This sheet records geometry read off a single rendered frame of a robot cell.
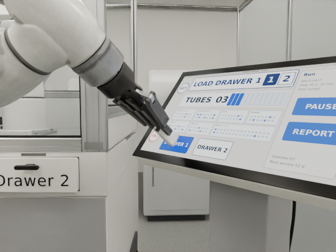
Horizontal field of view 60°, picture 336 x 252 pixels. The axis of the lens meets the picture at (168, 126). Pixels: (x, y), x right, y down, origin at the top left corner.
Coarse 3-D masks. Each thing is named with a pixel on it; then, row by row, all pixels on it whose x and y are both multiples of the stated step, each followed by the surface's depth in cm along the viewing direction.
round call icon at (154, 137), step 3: (153, 132) 79; (150, 135) 79; (153, 135) 78; (156, 135) 78; (147, 138) 79; (150, 138) 78; (153, 138) 78; (156, 138) 77; (147, 141) 78; (150, 141) 78; (153, 141) 77; (156, 141) 76
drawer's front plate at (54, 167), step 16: (0, 160) 92; (16, 160) 92; (32, 160) 92; (48, 160) 92; (64, 160) 92; (0, 176) 93; (16, 176) 93; (32, 176) 93; (48, 176) 93; (64, 176) 92
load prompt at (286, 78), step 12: (264, 72) 69; (276, 72) 66; (288, 72) 64; (192, 84) 83; (204, 84) 80; (216, 84) 76; (228, 84) 74; (240, 84) 71; (252, 84) 68; (264, 84) 66; (276, 84) 64; (288, 84) 62
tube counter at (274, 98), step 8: (224, 96) 72; (232, 96) 70; (240, 96) 68; (248, 96) 67; (256, 96) 65; (264, 96) 64; (272, 96) 62; (280, 96) 61; (288, 96) 60; (216, 104) 71; (224, 104) 70; (232, 104) 68; (240, 104) 67; (248, 104) 65; (256, 104) 64; (264, 104) 62; (272, 104) 61; (280, 104) 60
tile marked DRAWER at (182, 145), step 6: (180, 138) 71; (186, 138) 70; (192, 138) 69; (162, 144) 74; (180, 144) 70; (186, 144) 69; (168, 150) 71; (174, 150) 70; (180, 150) 69; (186, 150) 67
